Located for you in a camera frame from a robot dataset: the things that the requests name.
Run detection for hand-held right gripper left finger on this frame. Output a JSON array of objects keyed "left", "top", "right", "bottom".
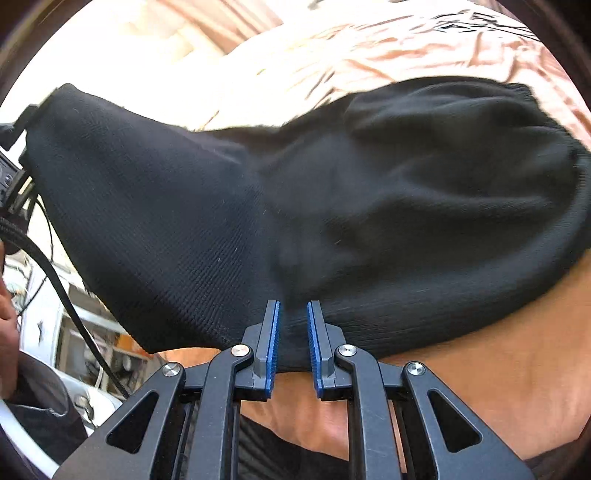
[{"left": 53, "top": 299, "right": 282, "bottom": 480}]

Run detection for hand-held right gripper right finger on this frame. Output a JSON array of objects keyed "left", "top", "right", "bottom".
[{"left": 306, "top": 300, "right": 536, "bottom": 480}]

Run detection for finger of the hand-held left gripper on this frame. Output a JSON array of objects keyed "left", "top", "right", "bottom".
[{"left": 13, "top": 104, "right": 42, "bottom": 139}]

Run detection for black pants with white print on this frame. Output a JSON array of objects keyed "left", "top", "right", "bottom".
[{"left": 21, "top": 78, "right": 591, "bottom": 374}]

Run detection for person's left forearm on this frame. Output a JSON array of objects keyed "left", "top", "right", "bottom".
[{"left": 0, "top": 353, "right": 90, "bottom": 467}]

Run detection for person's left hand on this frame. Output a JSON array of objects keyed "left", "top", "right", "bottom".
[{"left": 0, "top": 240, "right": 23, "bottom": 400}]

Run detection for orange blanket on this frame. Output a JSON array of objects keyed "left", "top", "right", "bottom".
[{"left": 152, "top": 0, "right": 591, "bottom": 467}]

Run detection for white duvet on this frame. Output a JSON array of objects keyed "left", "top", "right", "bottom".
[{"left": 69, "top": 18, "right": 287, "bottom": 132}]

